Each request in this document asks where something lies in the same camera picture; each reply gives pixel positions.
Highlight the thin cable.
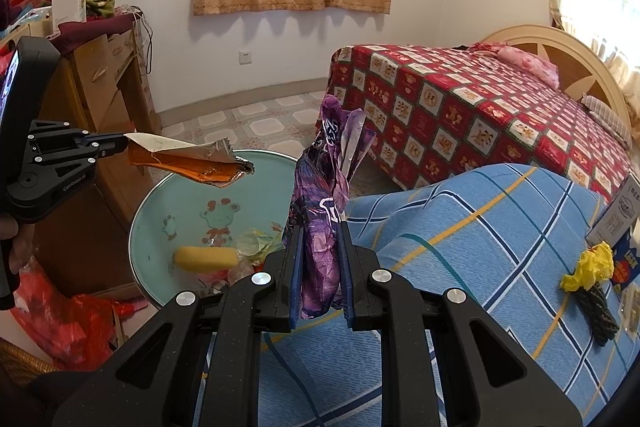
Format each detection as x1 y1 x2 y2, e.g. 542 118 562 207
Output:
127 4 153 75

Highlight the blue carton with white cap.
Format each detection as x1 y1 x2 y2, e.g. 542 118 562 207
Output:
610 232 640 290

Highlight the pink pillow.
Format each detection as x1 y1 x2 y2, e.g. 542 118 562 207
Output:
470 42 561 88

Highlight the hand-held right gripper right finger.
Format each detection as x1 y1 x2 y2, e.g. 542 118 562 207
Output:
336 221 585 427

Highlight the orange foil wrapper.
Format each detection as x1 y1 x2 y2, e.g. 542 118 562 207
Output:
122 132 256 191

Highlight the yellow crumpled paper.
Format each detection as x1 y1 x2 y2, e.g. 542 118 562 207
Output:
559 242 615 293

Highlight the wicker basket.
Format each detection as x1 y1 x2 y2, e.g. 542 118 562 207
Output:
0 337 66 388

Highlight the dark twisted rope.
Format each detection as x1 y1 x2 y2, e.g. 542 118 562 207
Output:
572 284 621 348

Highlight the striped pillow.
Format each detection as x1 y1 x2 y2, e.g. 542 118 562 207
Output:
580 94 633 148

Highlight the yellow sponge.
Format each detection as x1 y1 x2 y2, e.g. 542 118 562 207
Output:
173 246 237 273

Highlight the cream wooden headboard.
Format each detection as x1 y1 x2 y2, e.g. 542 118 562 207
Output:
475 24 640 128

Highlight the wooden cabinet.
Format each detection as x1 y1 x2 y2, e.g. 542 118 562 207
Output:
30 12 161 298

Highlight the blue plaid blanket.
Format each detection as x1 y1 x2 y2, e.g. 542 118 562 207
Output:
200 163 640 427

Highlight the dark red cloth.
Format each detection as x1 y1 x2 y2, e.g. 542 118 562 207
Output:
47 7 146 55

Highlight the purple foil wrapper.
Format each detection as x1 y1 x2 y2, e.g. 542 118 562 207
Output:
281 94 378 320

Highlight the person's left hand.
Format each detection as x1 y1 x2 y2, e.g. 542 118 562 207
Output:
9 223 37 277

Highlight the green cloth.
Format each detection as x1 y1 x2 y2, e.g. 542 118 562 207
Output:
85 0 118 20

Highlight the red plastic bag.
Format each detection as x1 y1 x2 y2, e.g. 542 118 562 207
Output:
10 257 151 370

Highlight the bed with red quilt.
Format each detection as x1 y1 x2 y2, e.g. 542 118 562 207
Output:
320 42 636 195

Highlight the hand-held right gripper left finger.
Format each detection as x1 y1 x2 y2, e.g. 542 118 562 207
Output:
52 222 306 427

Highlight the green clear wrapper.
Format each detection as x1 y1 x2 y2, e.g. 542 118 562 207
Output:
235 221 286 268

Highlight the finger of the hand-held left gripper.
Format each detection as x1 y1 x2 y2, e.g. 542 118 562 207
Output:
27 143 130 168
27 119 132 148

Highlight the grey cardboard box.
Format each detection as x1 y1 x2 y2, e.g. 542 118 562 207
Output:
585 172 640 248

